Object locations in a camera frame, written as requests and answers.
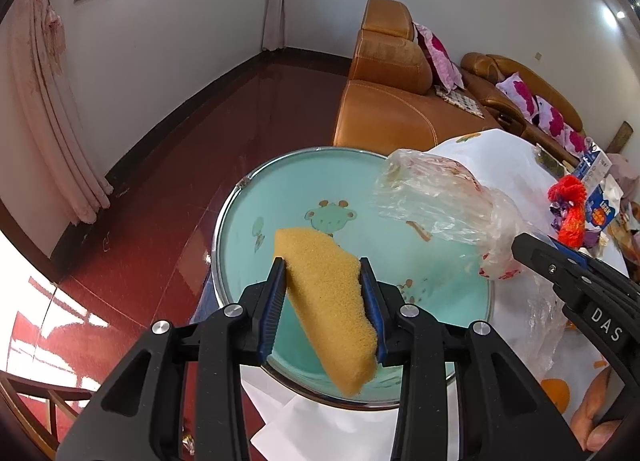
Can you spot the teal cartoon print trash bin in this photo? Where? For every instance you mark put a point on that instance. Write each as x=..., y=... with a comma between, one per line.
x=300, y=181

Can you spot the wooden board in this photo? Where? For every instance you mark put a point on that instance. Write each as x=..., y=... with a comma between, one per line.
x=621, y=136

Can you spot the clear plastic bag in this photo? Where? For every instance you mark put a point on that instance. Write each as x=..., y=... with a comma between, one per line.
x=430, y=201

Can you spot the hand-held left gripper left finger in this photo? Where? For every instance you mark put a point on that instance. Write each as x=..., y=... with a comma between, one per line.
x=272, y=313

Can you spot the red and blue wrapper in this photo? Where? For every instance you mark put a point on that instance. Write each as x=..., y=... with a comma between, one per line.
x=571, y=226

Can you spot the wooden chair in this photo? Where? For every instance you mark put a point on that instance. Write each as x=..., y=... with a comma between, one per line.
x=45, y=401

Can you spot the red pompon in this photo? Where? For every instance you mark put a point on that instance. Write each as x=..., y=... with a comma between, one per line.
x=567, y=188

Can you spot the pink cloth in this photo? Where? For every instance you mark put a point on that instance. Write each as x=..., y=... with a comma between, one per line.
x=625, y=173

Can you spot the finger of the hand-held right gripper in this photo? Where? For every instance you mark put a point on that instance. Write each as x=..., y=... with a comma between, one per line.
x=570, y=250
x=545, y=261

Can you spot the blue and white box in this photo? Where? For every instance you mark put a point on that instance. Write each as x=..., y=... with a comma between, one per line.
x=592, y=168

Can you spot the pink floral pillow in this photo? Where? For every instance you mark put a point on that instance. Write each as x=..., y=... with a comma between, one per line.
x=557, y=123
x=517, y=93
x=440, y=56

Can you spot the white printed tablecloth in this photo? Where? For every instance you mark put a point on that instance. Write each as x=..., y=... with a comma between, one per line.
x=505, y=161

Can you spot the checkered cloth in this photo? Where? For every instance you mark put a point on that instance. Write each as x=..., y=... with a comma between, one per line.
x=457, y=100

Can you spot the person's right hand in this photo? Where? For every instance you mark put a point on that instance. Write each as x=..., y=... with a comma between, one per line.
x=595, y=421

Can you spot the green packet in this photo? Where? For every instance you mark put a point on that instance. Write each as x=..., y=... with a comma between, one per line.
x=550, y=158

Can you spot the orange leather sofa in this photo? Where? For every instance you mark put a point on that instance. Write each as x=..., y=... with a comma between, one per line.
x=495, y=86
x=390, y=111

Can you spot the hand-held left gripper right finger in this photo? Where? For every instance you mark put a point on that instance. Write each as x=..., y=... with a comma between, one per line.
x=370, y=308

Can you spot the yellow sponge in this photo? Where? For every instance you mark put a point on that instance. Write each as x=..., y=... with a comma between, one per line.
x=325, y=291

